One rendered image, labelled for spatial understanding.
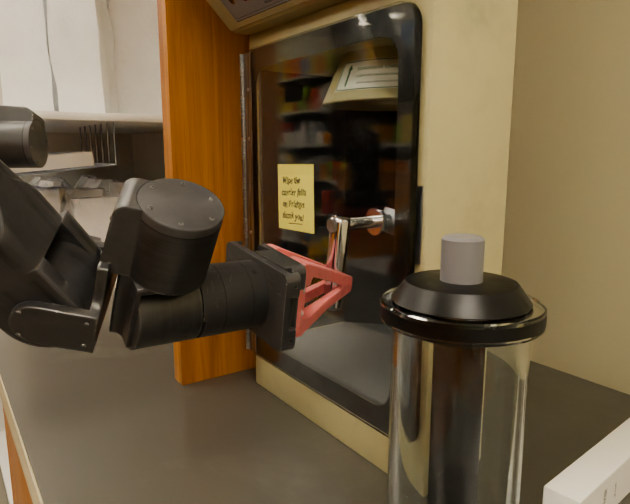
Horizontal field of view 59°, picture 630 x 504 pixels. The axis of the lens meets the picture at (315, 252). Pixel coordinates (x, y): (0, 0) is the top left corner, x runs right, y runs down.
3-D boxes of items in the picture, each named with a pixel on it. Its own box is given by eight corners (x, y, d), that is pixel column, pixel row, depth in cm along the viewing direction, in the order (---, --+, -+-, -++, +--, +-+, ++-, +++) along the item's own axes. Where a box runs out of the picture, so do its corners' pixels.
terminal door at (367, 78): (255, 351, 78) (249, 51, 70) (408, 445, 53) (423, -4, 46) (250, 352, 77) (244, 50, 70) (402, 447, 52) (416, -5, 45)
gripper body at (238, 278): (245, 238, 51) (166, 244, 46) (307, 273, 43) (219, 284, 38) (240, 305, 52) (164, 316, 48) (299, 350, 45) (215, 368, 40)
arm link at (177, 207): (46, 258, 44) (7, 339, 38) (54, 132, 38) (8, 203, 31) (196, 288, 47) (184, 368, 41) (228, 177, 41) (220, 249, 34)
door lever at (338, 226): (376, 306, 54) (359, 297, 56) (387, 211, 51) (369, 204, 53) (331, 316, 51) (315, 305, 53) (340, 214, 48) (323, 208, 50)
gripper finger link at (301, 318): (324, 234, 54) (238, 241, 49) (371, 255, 49) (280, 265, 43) (317, 299, 56) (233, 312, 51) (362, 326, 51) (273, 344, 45)
